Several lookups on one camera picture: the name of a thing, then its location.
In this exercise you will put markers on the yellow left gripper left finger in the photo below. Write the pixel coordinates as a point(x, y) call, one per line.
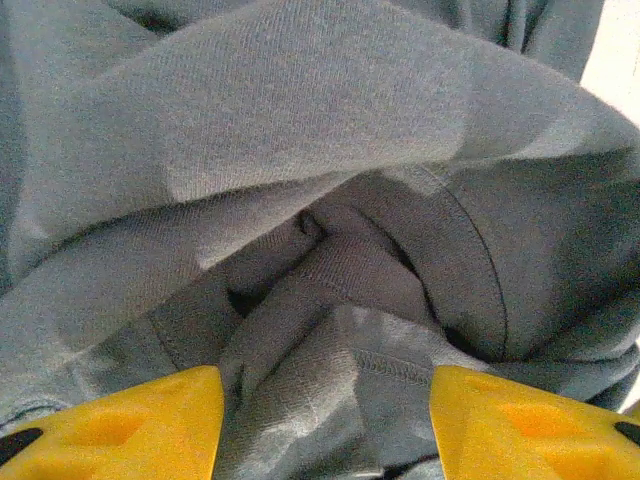
point(125, 430)

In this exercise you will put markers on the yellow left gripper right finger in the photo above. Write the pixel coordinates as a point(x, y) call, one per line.
point(525, 430)

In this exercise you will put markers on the grey t-shirt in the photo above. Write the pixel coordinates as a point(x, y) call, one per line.
point(300, 125)

